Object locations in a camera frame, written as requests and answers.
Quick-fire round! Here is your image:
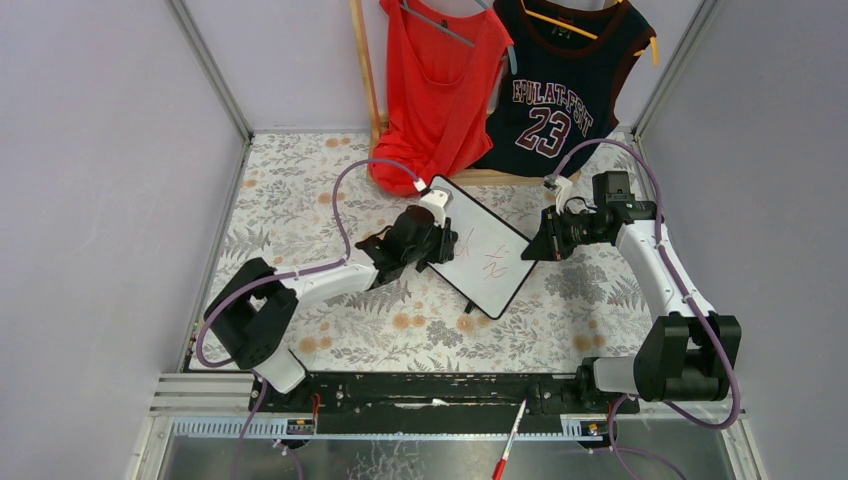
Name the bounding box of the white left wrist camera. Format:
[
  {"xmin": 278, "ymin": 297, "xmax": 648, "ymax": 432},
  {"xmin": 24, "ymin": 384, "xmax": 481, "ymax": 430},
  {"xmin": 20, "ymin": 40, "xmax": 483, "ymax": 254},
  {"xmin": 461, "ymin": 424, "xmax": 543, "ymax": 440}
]
[{"xmin": 418, "ymin": 188, "xmax": 452, "ymax": 227}]

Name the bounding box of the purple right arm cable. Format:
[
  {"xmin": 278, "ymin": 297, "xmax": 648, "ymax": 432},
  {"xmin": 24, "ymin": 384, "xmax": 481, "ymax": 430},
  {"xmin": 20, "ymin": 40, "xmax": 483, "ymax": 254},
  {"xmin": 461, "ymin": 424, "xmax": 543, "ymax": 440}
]
[{"xmin": 553, "ymin": 137, "xmax": 741, "ymax": 480}]

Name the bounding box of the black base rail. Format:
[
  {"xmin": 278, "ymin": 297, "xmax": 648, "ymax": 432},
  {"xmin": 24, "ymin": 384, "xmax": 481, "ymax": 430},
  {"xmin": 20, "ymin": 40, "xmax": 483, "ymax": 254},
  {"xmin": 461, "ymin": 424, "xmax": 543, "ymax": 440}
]
[{"xmin": 248, "ymin": 371, "xmax": 619, "ymax": 415}]

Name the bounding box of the yellow clothes hanger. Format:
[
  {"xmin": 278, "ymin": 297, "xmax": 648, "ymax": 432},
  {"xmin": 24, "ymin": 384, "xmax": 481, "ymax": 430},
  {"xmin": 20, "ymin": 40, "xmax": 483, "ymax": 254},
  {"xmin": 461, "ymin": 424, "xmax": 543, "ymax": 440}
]
[{"xmin": 520, "ymin": 0, "xmax": 660, "ymax": 68}]

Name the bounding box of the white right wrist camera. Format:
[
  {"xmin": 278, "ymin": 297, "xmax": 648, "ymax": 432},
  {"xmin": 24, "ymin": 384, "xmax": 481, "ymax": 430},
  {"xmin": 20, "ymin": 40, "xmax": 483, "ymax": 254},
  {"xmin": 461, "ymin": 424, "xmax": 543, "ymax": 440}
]
[{"xmin": 543, "ymin": 174, "xmax": 574, "ymax": 214}]

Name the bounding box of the black framed whiteboard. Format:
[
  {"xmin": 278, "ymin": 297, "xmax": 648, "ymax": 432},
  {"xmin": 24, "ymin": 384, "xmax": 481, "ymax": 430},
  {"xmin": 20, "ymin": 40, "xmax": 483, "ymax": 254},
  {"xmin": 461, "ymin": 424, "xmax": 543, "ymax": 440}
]
[{"xmin": 429, "ymin": 176, "xmax": 536, "ymax": 320}]

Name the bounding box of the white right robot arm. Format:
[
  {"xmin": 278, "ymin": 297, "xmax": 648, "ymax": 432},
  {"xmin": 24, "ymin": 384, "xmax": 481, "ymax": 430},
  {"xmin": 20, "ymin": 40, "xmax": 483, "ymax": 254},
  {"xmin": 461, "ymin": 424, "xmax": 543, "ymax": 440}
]
[{"xmin": 521, "ymin": 171, "xmax": 741, "ymax": 402}]

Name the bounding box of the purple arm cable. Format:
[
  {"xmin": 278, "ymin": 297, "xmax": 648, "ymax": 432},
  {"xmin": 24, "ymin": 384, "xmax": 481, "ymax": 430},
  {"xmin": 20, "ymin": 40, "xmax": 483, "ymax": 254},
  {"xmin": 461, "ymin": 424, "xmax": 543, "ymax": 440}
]
[
  {"xmin": 553, "ymin": 137, "xmax": 741, "ymax": 480},
  {"xmin": 194, "ymin": 158, "xmax": 425, "ymax": 480}
]

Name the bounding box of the red marker pen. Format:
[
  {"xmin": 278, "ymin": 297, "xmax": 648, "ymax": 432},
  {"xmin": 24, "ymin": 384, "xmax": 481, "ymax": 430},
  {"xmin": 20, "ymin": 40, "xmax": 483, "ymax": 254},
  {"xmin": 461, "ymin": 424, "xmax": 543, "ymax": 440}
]
[{"xmin": 491, "ymin": 398, "xmax": 527, "ymax": 480}]

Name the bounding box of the wooden clothes rack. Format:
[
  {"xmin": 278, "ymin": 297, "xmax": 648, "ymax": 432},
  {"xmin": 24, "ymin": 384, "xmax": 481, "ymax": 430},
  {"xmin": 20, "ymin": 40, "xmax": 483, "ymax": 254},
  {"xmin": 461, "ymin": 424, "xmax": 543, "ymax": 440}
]
[{"xmin": 348, "ymin": 0, "xmax": 542, "ymax": 186}]

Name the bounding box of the red tank top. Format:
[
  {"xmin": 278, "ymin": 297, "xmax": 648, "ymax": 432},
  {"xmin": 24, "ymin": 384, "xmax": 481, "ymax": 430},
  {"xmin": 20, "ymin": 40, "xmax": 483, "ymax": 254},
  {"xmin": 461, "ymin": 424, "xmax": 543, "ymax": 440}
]
[{"xmin": 369, "ymin": 1, "xmax": 513, "ymax": 197}]

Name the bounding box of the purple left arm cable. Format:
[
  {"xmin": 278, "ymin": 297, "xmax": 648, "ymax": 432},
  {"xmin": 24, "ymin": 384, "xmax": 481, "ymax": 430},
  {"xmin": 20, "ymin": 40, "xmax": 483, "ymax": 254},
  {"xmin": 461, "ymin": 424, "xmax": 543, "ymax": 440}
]
[{"xmin": 194, "ymin": 158, "xmax": 425, "ymax": 480}]

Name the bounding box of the navy basketball jersey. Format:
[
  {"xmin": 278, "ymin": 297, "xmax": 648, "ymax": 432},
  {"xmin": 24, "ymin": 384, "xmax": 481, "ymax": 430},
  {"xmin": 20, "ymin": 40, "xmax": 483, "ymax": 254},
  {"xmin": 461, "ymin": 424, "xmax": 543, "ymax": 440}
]
[{"xmin": 475, "ymin": 1, "xmax": 656, "ymax": 177}]

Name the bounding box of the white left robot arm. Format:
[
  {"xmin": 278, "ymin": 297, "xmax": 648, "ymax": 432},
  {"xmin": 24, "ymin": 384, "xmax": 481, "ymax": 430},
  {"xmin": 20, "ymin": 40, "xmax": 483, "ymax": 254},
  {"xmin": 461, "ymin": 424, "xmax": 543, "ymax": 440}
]
[{"xmin": 197, "ymin": 205, "xmax": 458, "ymax": 394}]

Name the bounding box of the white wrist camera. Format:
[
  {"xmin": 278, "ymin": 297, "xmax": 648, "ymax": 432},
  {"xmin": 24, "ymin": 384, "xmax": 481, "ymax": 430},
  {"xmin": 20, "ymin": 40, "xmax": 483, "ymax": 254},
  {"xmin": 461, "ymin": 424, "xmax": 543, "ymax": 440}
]
[
  {"xmin": 543, "ymin": 174, "xmax": 574, "ymax": 214},
  {"xmin": 418, "ymin": 188, "xmax": 452, "ymax": 227}
]

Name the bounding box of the grey clothes hanger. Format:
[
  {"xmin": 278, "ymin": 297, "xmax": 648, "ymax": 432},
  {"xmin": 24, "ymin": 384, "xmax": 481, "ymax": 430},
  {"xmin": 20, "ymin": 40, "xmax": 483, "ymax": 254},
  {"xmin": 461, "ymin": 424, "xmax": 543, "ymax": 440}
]
[{"xmin": 400, "ymin": 0, "xmax": 518, "ymax": 75}]

